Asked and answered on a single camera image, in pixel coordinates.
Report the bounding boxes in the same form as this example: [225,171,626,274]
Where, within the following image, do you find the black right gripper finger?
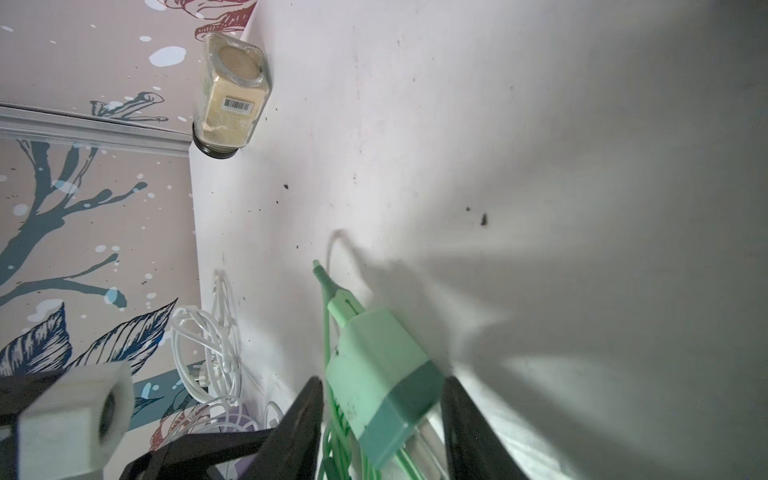
[119,429,273,480]
[241,376,324,480]
[440,376,528,480]

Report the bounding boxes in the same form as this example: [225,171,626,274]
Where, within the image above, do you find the purple power strip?
[205,401,284,479]

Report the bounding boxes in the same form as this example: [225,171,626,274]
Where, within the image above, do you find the light green charger cable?
[311,259,448,480]

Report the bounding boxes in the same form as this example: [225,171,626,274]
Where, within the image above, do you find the thick white power cord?
[169,269,244,409]

